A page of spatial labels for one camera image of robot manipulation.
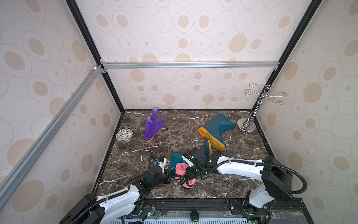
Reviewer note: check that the diagonal aluminium bar left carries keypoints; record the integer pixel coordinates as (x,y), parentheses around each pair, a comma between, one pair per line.
(26,163)

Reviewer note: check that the pink cloth black trim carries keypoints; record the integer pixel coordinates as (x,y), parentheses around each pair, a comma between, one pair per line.
(181,173)

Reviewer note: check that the purple rubber boot yellow sole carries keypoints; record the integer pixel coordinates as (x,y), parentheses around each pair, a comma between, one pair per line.
(153,125)

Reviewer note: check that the teal rubber boot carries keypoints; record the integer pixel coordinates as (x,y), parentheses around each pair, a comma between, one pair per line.
(176,159)
(214,128)

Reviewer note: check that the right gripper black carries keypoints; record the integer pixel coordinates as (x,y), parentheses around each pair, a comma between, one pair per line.
(191,161)

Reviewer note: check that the patterned white bowl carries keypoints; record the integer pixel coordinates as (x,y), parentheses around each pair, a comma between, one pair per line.
(124,135)

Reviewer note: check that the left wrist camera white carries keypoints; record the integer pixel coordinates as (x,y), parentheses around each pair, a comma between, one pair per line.
(161,161)

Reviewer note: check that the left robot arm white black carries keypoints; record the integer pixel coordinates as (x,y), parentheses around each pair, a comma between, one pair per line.
(117,201)

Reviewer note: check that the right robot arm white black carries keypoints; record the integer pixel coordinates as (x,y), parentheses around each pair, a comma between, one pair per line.
(277,181)

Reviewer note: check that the chrome hook stand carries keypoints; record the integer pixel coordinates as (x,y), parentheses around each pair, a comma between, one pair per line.
(247,125)

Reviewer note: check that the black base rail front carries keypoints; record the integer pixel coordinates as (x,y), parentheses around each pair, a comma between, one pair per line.
(199,211)

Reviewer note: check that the horizontal aluminium bar back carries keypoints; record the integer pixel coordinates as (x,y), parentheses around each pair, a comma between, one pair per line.
(191,65)

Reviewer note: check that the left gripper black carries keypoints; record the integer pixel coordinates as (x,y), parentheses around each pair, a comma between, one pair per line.
(167,178)

